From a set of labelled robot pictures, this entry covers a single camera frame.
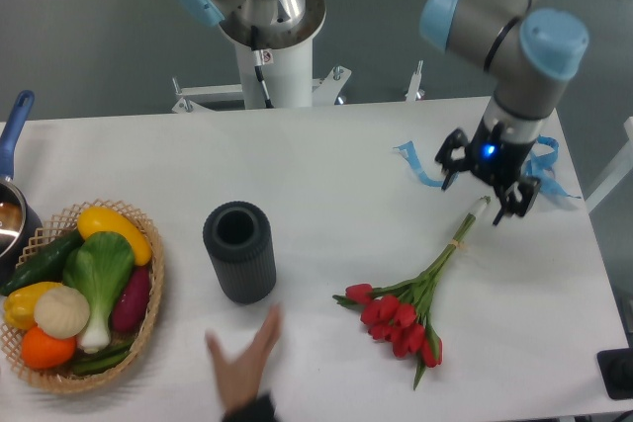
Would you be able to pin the green bean pods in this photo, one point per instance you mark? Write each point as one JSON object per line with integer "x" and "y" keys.
{"x": 101, "y": 361}

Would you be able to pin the black device at edge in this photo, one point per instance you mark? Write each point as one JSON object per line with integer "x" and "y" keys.
{"x": 616, "y": 371}

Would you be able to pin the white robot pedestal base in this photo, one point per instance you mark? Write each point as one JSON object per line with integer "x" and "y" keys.
{"x": 273, "y": 44}

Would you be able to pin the dark grey ribbed vase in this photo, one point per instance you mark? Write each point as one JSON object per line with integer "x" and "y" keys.
{"x": 238, "y": 238}

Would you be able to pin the yellow squash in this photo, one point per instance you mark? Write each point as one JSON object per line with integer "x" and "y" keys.
{"x": 100, "y": 219}

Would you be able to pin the tangled blue ribbon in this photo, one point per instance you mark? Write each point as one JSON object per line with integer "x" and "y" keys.
{"x": 541, "y": 166}

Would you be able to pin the woven wicker basket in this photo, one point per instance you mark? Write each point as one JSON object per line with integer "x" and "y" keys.
{"x": 60, "y": 379}

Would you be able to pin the white frame at right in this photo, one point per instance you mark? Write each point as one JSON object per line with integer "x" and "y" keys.
{"x": 613, "y": 173}

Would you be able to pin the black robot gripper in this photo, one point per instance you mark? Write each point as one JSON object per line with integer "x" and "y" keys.
{"x": 496, "y": 156}

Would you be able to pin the dark green cucumber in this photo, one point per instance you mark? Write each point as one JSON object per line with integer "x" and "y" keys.
{"x": 46, "y": 265}

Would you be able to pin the yellow bell pepper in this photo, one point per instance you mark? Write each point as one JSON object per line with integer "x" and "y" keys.
{"x": 19, "y": 306}

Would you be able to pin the blue ribbon strip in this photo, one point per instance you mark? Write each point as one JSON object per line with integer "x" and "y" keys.
{"x": 408, "y": 152}

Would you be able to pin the dark sleeved forearm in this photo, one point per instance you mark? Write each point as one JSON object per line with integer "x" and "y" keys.
{"x": 259, "y": 409}

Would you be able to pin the green bok choy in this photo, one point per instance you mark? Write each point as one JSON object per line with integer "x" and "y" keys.
{"x": 99, "y": 270}

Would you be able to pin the purple sweet potato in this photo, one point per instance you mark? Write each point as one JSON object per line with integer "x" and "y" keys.
{"x": 131, "y": 307}

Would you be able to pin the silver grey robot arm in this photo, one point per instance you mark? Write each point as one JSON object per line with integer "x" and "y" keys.
{"x": 532, "y": 53}

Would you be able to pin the human hand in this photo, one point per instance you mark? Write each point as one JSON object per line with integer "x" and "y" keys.
{"x": 238, "y": 380}

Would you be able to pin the blue handled saucepan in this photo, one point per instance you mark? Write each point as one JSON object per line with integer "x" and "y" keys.
{"x": 19, "y": 221}

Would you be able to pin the red tulip bouquet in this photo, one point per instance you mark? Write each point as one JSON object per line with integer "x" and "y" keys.
{"x": 401, "y": 314}

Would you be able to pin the cream garlic bulb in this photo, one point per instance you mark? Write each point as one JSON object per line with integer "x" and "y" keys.
{"x": 62, "y": 312}

